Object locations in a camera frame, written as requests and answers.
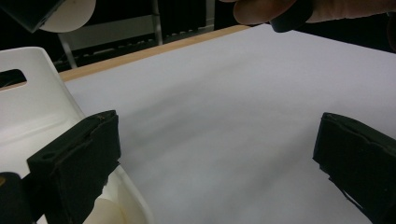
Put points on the white table cover sheet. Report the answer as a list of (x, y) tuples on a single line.
[(218, 124)]

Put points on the white plastic bin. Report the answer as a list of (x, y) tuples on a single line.
[(31, 118)]

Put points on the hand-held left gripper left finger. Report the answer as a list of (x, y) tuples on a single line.
[(77, 161)]

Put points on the cream ball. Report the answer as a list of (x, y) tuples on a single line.
[(106, 214), (74, 15)]

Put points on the grey metal stand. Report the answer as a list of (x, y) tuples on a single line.
[(109, 28)]

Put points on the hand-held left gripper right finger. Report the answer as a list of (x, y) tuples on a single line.
[(358, 161)]

